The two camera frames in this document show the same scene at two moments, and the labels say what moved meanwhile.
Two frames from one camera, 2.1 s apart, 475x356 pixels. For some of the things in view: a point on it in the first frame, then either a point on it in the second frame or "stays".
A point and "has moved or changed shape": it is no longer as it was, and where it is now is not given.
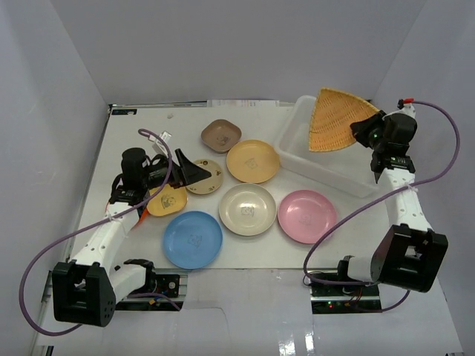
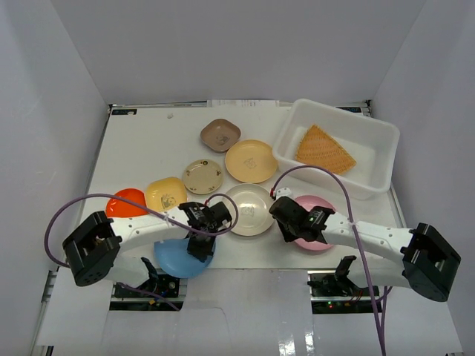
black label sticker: [124, 111] stays
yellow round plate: [253, 161] stays
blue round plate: [193, 239] has moved or changed shape
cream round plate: [247, 209] stays
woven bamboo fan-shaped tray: [334, 113] → [318, 148]
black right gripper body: [380, 148] → [289, 233]
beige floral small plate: [211, 184] stays
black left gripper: [178, 169] → [200, 244]
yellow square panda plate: [169, 200] stays
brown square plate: [220, 135] stays
